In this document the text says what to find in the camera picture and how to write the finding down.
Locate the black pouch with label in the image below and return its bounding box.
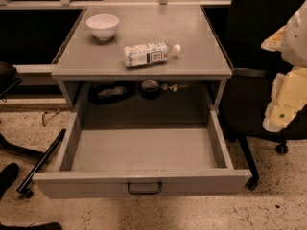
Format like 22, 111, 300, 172
88, 80, 135, 105

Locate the black object at left edge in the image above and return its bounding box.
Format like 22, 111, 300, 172
0, 61, 22, 99

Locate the black tape roll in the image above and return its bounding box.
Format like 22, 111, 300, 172
141, 80, 160, 100

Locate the open grey top drawer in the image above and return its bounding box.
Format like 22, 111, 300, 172
32, 83, 253, 200

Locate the crumpled foil wrapper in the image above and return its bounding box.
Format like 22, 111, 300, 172
160, 83, 188, 92

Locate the black chair base leg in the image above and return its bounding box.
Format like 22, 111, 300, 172
16, 129, 66, 198

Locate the grey metal cabinet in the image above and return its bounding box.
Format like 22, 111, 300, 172
50, 4, 233, 113

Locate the white ceramic bowl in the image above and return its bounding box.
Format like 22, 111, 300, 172
86, 14, 119, 41

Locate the black shoe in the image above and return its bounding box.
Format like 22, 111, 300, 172
0, 163, 19, 199

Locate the black office chair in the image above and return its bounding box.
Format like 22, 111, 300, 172
219, 0, 307, 190

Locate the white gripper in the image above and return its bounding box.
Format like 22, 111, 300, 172
261, 0, 307, 132

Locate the black drawer handle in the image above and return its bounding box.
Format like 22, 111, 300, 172
127, 182, 162, 196

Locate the plastic bottle with white label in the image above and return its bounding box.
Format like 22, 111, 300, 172
124, 41, 181, 68

